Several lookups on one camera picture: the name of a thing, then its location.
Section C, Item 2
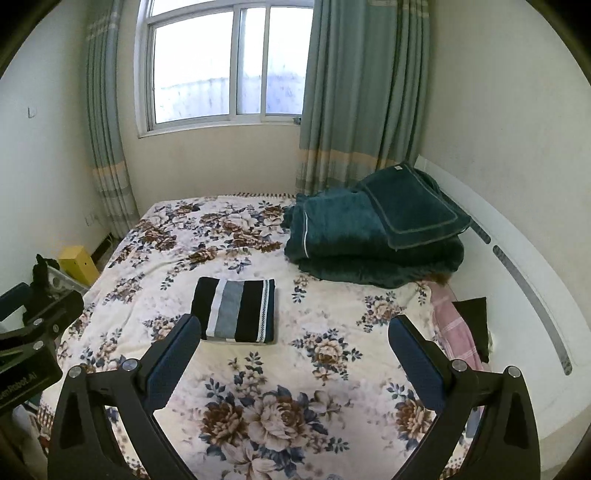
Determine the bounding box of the black grey striped sweater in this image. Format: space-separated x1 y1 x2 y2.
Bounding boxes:
190 277 276 344

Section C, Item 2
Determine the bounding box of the black clothes pile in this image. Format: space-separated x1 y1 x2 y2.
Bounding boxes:
30 254 60 294

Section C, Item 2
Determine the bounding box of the yellow box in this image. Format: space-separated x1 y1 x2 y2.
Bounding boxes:
58 245 99 286

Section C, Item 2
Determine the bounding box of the white bed headboard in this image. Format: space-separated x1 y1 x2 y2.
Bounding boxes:
416 157 590 470

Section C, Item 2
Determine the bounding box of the pink plaid bed sheet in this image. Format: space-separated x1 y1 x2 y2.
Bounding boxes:
428 282 484 371

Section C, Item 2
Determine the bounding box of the black cloth beside bed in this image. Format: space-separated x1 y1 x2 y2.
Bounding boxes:
450 297 490 363

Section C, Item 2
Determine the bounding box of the floral bed cover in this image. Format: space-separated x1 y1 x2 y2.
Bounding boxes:
57 196 436 479

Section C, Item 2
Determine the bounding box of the dark green pillow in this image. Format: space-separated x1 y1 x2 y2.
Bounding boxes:
355 164 472 250

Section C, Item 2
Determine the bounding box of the dark green folded blanket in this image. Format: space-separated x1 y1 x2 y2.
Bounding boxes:
281 189 465 289

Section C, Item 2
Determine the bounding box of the white framed window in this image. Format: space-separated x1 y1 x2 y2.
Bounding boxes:
133 1 314 136

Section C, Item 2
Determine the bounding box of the left green striped curtain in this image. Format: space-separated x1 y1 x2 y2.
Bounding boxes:
84 1 139 239

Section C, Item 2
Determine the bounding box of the green striped curtain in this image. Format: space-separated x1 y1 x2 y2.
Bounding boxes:
295 1 431 195
84 1 139 239

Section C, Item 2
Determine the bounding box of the right green striped curtain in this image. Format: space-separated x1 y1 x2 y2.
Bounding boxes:
295 1 431 195

